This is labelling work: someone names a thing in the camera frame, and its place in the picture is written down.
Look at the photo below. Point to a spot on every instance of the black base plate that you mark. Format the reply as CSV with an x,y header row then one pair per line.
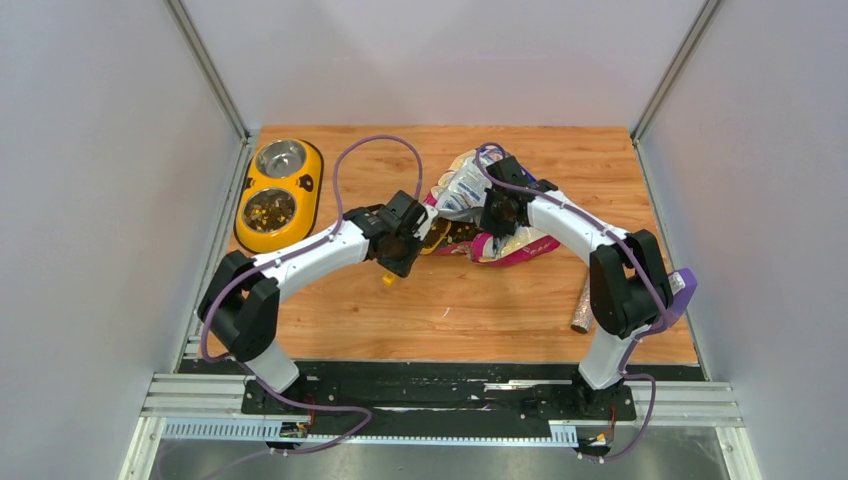
x,y
452,399

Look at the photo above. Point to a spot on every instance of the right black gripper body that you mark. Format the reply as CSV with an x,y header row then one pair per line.
x,y
494,217

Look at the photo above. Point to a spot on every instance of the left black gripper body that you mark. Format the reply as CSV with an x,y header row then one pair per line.
x,y
403,256

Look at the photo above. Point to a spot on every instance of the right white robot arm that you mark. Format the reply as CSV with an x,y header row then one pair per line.
x,y
631,294

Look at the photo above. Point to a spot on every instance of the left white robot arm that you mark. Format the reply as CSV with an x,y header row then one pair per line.
x,y
241,304

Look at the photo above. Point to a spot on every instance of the pink pet food bag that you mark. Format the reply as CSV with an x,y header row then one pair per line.
x,y
478,219

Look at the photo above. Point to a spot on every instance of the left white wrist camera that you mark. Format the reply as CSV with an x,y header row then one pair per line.
x,y
425,222

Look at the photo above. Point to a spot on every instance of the yellow double pet bowl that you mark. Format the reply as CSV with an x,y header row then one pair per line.
x,y
280,196

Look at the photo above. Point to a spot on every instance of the glitter cylinder tube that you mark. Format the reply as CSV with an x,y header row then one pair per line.
x,y
583,318

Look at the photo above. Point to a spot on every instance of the yellow plastic scoop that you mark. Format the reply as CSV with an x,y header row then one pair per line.
x,y
438,231

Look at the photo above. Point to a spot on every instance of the aluminium frame rail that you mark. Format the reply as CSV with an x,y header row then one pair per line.
x,y
232,407

